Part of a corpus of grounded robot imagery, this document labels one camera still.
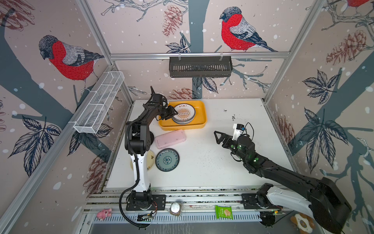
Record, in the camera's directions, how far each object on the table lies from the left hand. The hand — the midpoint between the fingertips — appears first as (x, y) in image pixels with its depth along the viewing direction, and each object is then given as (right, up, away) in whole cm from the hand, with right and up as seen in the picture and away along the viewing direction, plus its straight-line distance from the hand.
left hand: (175, 112), depth 100 cm
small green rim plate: (+6, -7, +3) cm, 9 cm away
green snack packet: (+27, -49, -30) cm, 63 cm away
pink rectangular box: (-3, -17, -5) cm, 19 cm away
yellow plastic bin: (+17, -7, +5) cm, 19 cm away
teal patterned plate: (-4, -29, -11) cm, 31 cm away
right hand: (+26, -13, -19) cm, 35 cm away
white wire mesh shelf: (-39, -2, -28) cm, 48 cm away
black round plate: (-16, -17, -2) cm, 23 cm away
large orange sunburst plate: (+7, +1, +10) cm, 12 cm away
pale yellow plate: (-14, -29, -11) cm, 34 cm away
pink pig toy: (-32, -49, -31) cm, 66 cm away
